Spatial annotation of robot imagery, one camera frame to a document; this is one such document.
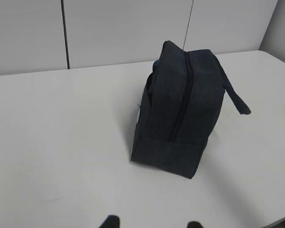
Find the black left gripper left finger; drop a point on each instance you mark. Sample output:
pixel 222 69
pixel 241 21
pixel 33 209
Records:
pixel 112 221

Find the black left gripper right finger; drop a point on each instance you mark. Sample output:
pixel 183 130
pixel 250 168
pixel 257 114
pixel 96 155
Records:
pixel 194 224

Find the dark blue lunch bag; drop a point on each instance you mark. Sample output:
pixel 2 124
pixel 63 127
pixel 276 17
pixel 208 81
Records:
pixel 180 105

